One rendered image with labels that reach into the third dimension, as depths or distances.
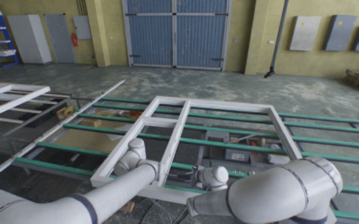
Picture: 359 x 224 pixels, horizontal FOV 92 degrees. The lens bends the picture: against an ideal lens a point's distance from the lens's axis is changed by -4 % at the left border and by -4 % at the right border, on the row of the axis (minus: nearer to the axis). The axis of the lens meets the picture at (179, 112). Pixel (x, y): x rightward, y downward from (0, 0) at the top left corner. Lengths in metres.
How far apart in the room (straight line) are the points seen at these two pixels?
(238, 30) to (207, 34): 1.09
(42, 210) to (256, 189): 0.45
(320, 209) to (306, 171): 0.10
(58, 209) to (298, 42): 7.58
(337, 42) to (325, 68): 0.95
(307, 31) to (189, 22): 4.00
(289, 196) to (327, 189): 0.12
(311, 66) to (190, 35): 4.61
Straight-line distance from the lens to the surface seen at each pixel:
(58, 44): 10.19
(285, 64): 7.88
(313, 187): 0.55
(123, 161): 0.93
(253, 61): 7.17
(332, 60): 8.48
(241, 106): 2.36
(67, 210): 0.46
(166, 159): 1.41
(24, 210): 0.47
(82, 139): 2.37
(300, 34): 7.63
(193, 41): 7.34
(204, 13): 7.21
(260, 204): 0.49
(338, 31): 8.08
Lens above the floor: 1.89
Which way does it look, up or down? 28 degrees down
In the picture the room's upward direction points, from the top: straight up
